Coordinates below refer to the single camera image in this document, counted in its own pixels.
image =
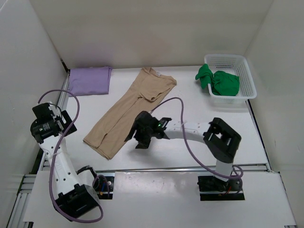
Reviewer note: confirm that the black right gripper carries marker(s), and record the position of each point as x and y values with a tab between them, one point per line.
143	143

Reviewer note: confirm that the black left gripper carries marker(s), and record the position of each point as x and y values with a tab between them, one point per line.
67	119

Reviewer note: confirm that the beige t-shirt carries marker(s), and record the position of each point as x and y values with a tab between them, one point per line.
108	135

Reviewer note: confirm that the purple t-shirt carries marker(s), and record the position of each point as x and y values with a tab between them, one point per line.
90	81

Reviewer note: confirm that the green t-shirt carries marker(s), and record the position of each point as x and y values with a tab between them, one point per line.
222	83

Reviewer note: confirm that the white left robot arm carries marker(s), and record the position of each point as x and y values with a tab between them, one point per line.
73	192

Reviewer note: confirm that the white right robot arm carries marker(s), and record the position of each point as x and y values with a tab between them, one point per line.
221	140

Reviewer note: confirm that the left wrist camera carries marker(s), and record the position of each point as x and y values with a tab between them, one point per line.
45	112

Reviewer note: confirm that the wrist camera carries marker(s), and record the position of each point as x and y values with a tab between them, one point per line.
45	112
163	122

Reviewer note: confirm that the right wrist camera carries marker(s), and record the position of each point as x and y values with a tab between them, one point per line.
163	122

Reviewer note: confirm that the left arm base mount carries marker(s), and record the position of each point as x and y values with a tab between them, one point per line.
104	185

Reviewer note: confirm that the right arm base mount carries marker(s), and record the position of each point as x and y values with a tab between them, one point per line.
213	189

